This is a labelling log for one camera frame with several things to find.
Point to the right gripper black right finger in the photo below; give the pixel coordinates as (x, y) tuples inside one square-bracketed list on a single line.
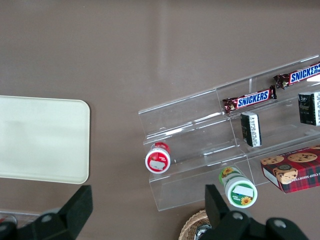
[(215, 207)]

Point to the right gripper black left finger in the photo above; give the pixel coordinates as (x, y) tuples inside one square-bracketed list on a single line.
[(67, 215)]

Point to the small tan wicker basket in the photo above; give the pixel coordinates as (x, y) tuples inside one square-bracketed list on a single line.
[(190, 227)]

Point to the cream plastic tray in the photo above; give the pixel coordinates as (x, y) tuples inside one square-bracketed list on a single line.
[(42, 140)]

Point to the green lidded sunflower cup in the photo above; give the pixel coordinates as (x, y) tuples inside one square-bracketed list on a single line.
[(240, 192)]

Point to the small clear acrylic holder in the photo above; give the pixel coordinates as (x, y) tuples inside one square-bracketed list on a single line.
[(25, 215)]

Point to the red lidded cup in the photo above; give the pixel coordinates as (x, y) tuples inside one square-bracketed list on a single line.
[(157, 160)]

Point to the small black snack box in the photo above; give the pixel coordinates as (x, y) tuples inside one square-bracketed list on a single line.
[(250, 130)]

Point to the red tartan cookie box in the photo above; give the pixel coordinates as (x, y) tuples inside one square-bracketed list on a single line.
[(297, 172)]

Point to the clear acrylic stepped display stand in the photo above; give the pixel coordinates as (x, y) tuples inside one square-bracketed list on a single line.
[(190, 120)]

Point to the Snickers chocolate bar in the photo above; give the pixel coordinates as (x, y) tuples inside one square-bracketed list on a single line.
[(302, 75), (252, 99)]

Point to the large black snack box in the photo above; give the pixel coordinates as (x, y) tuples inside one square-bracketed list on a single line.
[(308, 107)]

